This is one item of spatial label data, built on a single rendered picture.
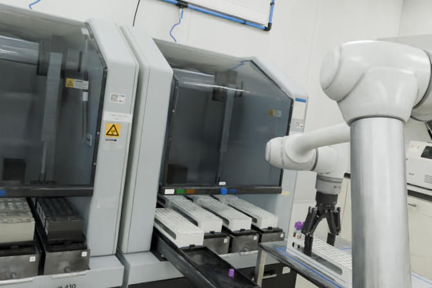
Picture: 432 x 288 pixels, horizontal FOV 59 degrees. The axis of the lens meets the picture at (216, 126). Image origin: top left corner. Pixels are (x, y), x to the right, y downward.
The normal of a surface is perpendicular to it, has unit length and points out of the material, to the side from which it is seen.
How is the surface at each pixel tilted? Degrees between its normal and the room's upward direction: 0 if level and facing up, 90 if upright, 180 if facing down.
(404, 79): 78
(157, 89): 90
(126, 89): 90
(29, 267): 90
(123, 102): 90
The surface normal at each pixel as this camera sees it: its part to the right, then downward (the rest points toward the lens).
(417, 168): -0.85, -0.09
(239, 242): 0.53, 0.11
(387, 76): 0.02, -0.18
